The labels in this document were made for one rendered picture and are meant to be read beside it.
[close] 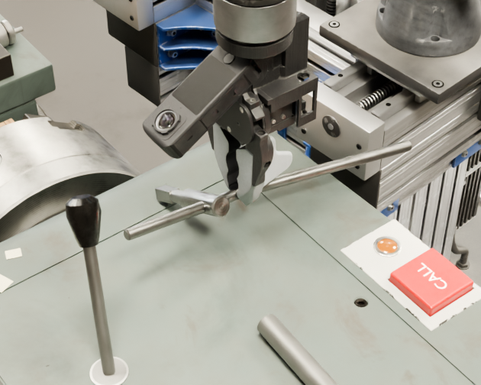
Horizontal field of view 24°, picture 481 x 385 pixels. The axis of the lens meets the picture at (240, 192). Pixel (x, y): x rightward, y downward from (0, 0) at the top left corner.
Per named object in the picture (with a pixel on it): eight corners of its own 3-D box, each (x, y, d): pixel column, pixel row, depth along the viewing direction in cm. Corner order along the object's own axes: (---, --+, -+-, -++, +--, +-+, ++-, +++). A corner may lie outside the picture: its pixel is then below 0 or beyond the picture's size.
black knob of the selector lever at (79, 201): (115, 242, 101) (111, 205, 98) (84, 257, 100) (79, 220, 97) (92, 218, 104) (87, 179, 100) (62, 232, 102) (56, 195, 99)
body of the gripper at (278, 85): (317, 126, 109) (324, 24, 101) (248, 161, 106) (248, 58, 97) (269, 87, 114) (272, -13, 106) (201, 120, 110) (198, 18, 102)
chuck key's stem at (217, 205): (154, 205, 120) (214, 220, 110) (150, 186, 119) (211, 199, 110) (171, 198, 121) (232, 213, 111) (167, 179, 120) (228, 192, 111)
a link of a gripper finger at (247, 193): (299, 199, 115) (300, 128, 109) (254, 224, 112) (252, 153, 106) (281, 184, 117) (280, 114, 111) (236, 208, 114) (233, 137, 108)
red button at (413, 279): (472, 294, 111) (475, 280, 110) (428, 321, 109) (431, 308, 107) (430, 259, 115) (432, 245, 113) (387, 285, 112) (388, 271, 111)
